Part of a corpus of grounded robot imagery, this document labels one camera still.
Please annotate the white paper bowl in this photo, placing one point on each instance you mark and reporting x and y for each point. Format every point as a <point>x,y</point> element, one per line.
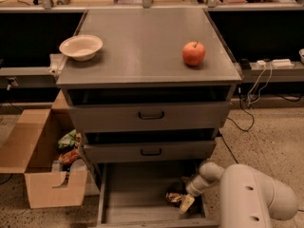
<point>81,47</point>

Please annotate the open cardboard box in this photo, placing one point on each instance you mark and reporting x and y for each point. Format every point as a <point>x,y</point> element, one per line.
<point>30,150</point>

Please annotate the grey drawer cabinet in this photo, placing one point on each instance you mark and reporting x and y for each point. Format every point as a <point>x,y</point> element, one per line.
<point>141,63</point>

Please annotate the white power strip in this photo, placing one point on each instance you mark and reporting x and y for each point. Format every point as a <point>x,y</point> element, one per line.
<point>282,63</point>

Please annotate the red apple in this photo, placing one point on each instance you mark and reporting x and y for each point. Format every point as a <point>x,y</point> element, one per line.
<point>193,53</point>

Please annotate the orange snack bag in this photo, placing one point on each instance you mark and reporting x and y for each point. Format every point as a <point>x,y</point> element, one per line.
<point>69,157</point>

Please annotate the crushed orange soda can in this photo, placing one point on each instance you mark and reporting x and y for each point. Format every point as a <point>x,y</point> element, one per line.
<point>174,198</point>

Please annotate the grey middle drawer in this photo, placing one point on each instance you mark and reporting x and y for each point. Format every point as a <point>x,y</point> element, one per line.
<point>149,151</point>

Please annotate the grey top drawer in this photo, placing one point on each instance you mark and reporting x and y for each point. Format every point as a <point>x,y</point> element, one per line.
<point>148,117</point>

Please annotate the grey bottom drawer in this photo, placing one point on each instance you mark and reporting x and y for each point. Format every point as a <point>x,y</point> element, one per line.
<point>133,196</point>

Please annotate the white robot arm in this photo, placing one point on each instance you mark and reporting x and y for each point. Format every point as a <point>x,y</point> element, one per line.
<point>248,198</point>

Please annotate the grey drawer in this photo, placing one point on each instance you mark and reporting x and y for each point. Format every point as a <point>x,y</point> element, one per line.
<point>149,151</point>
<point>148,117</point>
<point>133,196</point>

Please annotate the white device beside cabinet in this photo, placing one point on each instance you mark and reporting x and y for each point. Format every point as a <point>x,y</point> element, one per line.
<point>57,63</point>

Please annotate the green snack bag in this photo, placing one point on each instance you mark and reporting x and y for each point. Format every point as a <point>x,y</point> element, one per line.
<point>68,140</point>

